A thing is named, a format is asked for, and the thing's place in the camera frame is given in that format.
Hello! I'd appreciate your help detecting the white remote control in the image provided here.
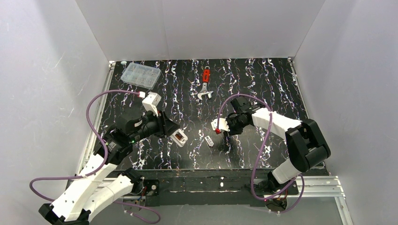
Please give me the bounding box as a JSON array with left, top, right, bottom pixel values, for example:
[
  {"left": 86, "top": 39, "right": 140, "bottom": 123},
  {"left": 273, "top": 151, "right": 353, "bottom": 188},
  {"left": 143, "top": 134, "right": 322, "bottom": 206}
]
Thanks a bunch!
[{"left": 170, "top": 129, "right": 188, "bottom": 147}]

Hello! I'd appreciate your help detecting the white remote battery cover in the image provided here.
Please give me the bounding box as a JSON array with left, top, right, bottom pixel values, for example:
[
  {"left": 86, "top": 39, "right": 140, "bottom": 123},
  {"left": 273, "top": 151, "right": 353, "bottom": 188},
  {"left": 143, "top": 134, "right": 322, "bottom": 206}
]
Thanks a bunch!
[{"left": 205, "top": 135, "right": 214, "bottom": 148}]

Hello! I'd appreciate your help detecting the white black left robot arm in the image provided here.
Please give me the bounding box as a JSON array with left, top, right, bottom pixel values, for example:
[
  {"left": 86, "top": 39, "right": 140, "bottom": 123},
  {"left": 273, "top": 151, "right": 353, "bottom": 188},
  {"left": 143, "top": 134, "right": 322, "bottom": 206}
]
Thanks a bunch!
[{"left": 38, "top": 111, "right": 188, "bottom": 225}]

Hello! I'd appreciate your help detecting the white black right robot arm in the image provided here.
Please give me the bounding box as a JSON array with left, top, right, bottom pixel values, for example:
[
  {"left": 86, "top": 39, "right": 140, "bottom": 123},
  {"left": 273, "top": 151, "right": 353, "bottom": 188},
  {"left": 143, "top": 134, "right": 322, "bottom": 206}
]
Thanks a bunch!
[{"left": 220, "top": 95, "right": 331, "bottom": 187}]

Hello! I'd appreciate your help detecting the clear plastic screw box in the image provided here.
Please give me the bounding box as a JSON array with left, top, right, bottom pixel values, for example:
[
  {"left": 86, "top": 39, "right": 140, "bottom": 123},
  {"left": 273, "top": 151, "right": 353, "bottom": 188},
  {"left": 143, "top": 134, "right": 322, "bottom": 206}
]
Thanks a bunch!
[{"left": 121, "top": 62, "right": 161, "bottom": 90}]

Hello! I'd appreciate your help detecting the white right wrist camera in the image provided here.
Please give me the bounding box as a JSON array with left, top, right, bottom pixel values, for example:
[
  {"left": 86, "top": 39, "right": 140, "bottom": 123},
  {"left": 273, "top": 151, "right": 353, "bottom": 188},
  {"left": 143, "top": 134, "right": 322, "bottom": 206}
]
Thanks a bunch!
[{"left": 211, "top": 118, "right": 230, "bottom": 134}]

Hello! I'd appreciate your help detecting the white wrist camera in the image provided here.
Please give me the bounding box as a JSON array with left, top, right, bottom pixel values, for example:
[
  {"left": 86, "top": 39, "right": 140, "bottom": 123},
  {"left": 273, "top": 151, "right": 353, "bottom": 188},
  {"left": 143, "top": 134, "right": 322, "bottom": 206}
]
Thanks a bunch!
[
  {"left": 138, "top": 91, "right": 161, "bottom": 117},
  {"left": 211, "top": 118, "right": 230, "bottom": 134}
]

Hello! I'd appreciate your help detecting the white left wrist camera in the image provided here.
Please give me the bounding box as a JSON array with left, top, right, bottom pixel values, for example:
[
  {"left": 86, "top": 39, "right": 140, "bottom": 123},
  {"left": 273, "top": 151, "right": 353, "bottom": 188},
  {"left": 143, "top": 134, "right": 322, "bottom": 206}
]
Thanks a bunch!
[{"left": 138, "top": 91, "right": 161, "bottom": 117}]

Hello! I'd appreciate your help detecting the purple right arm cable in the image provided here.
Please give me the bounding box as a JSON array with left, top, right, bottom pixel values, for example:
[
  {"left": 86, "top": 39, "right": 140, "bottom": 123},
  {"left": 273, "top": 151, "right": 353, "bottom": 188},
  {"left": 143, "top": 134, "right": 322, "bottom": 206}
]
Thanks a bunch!
[{"left": 216, "top": 93, "right": 306, "bottom": 214}]

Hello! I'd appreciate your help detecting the red handled adjustable wrench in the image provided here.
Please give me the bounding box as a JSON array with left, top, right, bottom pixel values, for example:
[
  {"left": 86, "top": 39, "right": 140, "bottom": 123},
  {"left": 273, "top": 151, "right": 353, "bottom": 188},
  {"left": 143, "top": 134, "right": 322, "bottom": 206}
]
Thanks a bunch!
[{"left": 198, "top": 66, "right": 213, "bottom": 100}]

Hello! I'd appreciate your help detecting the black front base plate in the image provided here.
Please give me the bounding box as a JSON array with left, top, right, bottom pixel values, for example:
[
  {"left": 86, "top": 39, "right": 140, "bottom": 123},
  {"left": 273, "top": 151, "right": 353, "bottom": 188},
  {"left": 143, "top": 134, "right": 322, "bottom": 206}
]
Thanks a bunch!
[{"left": 138, "top": 169, "right": 266, "bottom": 207}]

